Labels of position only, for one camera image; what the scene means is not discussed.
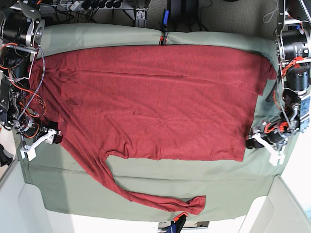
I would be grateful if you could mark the white power strip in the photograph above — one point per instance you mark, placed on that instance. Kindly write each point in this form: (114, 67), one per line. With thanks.
(71, 5)

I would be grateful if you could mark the white bin bottom right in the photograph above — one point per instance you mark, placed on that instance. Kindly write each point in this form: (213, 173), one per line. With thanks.
(278, 212)

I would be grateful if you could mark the white bin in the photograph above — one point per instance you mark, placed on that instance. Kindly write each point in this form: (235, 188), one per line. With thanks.
(278, 212)
(22, 209)

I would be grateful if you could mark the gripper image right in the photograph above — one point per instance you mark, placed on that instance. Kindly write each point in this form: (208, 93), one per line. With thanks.
(275, 133)

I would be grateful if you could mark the green table cloth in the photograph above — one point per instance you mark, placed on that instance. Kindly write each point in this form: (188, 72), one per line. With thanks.
(229, 186)

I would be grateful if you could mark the red long-sleeve T-shirt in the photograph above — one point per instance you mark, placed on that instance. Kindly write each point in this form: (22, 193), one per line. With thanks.
(180, 102)

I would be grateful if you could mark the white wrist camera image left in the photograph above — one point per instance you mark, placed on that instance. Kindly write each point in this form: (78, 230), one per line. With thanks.
(28, 152)

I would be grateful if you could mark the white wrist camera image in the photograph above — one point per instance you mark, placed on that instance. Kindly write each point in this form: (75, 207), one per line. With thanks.
(277, 158)
(28, 152)

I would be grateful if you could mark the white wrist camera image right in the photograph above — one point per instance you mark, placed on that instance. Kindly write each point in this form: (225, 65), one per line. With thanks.
(277, 158)

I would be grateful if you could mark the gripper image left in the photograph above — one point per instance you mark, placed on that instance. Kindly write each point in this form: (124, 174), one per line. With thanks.
(35, 129)

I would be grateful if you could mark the black clamp left edge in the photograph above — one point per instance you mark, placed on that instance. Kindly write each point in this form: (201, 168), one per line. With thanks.
(4, 159)

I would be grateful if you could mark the blue orange clamp bottom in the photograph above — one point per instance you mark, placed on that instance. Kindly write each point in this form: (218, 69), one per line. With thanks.
(178, 223)

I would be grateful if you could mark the white bin bottom left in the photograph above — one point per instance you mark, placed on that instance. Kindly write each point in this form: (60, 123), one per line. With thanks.
(22, 209)

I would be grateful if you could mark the metal table leg bracket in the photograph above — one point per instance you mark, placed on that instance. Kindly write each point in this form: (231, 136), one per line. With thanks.
(140, 18)

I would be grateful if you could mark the blue clamp top middle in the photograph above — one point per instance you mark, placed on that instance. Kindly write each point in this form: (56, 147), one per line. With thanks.
(164, 24)

